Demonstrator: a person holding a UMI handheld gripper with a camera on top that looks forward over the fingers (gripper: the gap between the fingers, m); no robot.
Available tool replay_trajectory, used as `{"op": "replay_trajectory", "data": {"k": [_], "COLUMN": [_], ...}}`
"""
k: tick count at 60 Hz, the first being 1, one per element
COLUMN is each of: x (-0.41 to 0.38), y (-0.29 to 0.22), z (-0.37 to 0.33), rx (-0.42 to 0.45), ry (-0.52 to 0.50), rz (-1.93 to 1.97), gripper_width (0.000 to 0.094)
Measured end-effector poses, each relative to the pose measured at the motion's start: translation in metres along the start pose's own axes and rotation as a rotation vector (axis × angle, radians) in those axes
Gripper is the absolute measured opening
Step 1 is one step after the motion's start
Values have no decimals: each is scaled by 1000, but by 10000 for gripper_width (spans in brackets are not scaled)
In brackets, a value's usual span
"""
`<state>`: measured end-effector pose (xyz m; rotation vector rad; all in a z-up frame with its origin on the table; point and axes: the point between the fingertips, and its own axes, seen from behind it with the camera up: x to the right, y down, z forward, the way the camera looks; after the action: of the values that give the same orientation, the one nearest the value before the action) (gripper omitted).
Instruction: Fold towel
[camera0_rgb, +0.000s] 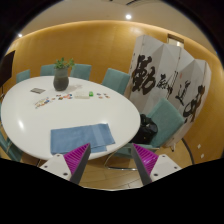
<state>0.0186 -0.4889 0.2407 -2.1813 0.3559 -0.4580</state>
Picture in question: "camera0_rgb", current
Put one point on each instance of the teal chair back middle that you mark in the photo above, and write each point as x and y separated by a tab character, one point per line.
81	71

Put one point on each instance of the grey card on table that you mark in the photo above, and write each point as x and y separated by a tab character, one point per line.
37	90

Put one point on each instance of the teal chair back left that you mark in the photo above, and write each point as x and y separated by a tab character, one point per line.
47	70

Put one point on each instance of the teal chair near screen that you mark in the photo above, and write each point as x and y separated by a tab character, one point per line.
168	121

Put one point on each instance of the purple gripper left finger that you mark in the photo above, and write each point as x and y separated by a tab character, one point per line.
69	166

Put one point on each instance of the green potted plant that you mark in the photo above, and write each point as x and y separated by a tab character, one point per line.
63	64

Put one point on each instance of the small green object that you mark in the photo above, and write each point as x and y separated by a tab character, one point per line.
90	93

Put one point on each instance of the dark grey plant pot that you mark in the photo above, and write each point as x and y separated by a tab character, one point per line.
61	80

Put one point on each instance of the teal chair back right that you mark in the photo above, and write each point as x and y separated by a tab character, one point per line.
116	80

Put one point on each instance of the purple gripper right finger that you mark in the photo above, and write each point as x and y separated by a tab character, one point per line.
151	166

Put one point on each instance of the white calligraphy folding screen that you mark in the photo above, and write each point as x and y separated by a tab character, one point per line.
159	70

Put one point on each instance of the black monitor screen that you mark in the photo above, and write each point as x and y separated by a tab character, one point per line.
6	68

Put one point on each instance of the black bag on chair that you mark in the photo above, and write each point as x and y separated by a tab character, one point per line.
147	130

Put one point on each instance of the teal chair front left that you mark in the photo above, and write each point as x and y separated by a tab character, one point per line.
11	150

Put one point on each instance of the colourful small items row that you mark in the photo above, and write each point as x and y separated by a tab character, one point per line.
49	100

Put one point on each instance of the teal chair far left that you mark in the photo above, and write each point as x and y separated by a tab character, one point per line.
23	76

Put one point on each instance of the blue towel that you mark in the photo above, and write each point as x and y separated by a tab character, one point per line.
66	139

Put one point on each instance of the white oval table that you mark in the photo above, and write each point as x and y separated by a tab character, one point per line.
29	128

